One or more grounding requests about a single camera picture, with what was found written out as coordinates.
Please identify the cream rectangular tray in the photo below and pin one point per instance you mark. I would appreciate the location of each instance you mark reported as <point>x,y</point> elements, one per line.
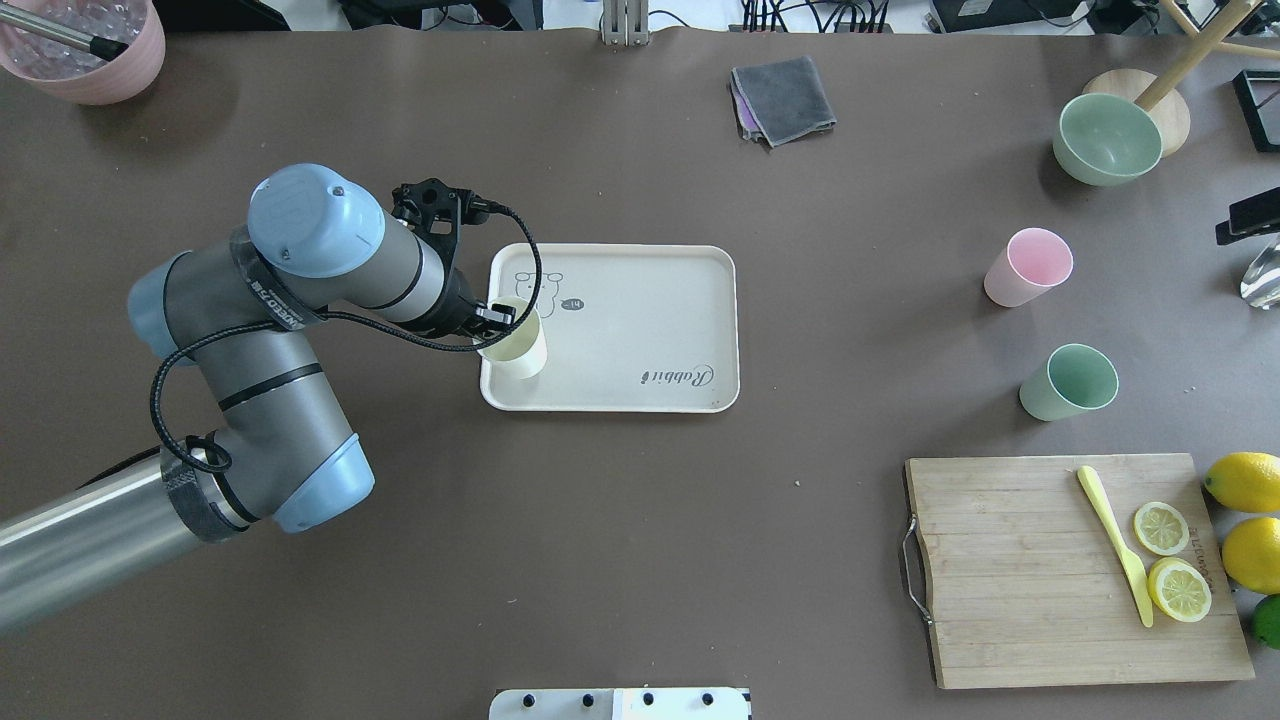
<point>631,328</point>

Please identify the pink cup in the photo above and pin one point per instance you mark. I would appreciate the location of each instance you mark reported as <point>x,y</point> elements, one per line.
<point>1032,263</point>

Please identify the metal scoop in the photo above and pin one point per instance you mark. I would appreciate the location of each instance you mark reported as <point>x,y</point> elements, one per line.
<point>1260,283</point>

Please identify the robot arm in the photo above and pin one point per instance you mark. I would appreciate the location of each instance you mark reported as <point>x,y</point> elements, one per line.
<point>247,424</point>

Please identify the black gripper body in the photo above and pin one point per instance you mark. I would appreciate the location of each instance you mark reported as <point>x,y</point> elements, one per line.
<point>455,311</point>

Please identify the cream white cup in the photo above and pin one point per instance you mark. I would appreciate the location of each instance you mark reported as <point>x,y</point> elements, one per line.
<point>522,354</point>

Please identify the yellow plastic knife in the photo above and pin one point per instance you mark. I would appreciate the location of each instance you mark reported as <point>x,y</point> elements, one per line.
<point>1134,570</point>

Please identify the pink bowl with ice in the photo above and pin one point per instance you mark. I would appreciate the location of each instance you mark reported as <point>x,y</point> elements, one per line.
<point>78,77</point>

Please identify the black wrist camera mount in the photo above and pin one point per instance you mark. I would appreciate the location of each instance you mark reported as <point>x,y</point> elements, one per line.
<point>435,213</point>

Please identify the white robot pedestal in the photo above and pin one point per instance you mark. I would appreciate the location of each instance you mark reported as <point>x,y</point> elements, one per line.
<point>717,702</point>

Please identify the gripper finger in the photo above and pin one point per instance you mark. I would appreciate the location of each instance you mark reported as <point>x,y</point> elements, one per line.
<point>1259,214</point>

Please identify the green cup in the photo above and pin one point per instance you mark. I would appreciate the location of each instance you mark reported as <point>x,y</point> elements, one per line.
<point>1075,379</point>

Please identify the aluminium frame post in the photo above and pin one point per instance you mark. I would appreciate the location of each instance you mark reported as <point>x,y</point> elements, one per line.
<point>625,23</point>

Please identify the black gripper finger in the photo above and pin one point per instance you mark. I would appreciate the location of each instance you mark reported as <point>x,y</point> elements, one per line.
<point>496,318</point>

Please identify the lemon half slice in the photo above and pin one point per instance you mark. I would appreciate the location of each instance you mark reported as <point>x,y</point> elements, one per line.
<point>1179,591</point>
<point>1161,528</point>

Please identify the wooden cutting board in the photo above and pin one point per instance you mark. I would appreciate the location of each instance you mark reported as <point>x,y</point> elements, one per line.
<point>1021,587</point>

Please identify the wooden stand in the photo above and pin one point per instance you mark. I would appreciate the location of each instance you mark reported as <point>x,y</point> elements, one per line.
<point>1158,95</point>

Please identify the whole lemon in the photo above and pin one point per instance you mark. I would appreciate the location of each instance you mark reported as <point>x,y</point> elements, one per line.
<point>1250,554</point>
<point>1245,481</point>

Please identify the green lime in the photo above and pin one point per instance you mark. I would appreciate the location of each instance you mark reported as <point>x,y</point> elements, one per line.
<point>1265,622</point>

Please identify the metal tube tool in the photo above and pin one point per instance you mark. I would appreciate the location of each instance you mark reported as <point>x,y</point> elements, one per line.
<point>102,48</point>

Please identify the grey folded cloth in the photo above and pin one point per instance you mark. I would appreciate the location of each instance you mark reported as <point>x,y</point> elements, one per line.
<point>778,102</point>

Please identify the green bowl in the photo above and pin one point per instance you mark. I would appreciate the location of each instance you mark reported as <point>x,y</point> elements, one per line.
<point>1104,140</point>

